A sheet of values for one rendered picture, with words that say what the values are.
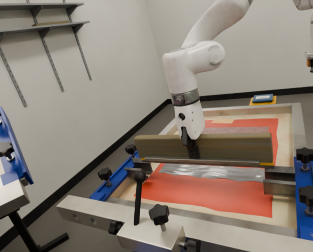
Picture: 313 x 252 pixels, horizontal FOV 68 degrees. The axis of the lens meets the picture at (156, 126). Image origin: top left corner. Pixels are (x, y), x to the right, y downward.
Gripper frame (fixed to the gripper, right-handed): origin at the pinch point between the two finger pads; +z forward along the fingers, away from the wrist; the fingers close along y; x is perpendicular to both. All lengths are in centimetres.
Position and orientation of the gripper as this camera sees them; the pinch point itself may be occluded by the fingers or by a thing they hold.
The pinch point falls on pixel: (195, 148)
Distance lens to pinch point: 69.6
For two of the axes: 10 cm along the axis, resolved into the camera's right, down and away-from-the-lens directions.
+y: 4.4, -4.3, 7.9
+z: 2.4, 9.0, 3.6
